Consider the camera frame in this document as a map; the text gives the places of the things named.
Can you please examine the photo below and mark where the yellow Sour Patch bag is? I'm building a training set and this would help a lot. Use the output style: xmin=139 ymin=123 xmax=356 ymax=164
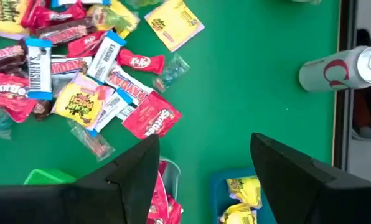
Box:
xmin=50 ymin=72 xmax=116 ymax=131
xmin=0 ymin=0 xmax=31 ymax=40
xmin=143 ymin=0 xmax=206 ymax=54
xmin=218 ymin=203 xmax=258 ymax=224
xmin=225 ymin=175 xmax=263 ymax=210

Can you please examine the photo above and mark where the red KitKat bar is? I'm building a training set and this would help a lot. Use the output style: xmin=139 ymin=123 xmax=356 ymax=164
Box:
xmin=19 ymin=1 xmax=87 ymax=29
xmin=116 ymin=47 xmax=166 ymax=75
xmin=67 ymin=30 xmax=108 ymax=59

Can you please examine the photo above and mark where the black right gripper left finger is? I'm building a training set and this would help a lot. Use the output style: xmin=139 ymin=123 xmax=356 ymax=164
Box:
xmin=0 ymin=134 xmax=161 ymax=224

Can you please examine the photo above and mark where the brown chocolate PayDay bar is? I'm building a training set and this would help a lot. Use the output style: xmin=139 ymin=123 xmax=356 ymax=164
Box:
xmin=35 ymin=17 xmax=95 ymax=47
xmin=0 ymin=39 xmax=28 ymax=73

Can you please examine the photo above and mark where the green plastic basket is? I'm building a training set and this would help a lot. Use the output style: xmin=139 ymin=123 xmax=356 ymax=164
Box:
xmin=22 ymin=168 xmax=78 ymax=187

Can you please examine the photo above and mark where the silver Diet Coke can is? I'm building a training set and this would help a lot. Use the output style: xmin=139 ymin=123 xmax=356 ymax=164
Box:
xmin=298 ymin=45 xmax=371 ymax=93

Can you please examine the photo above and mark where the grey-blue plastic bin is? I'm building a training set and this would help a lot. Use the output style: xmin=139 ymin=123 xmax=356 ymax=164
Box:
xmin=158 ymin=156 xmax=182 ymax=203

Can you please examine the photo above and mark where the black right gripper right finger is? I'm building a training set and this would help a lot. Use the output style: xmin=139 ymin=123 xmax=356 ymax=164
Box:
xmin=250 ymin=132 xmax=371 ymax=224

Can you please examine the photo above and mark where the blue plastic bin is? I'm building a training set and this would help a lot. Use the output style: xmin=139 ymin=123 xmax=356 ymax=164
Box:
xmin=209 ymin=167 xmax=269 ymax=224

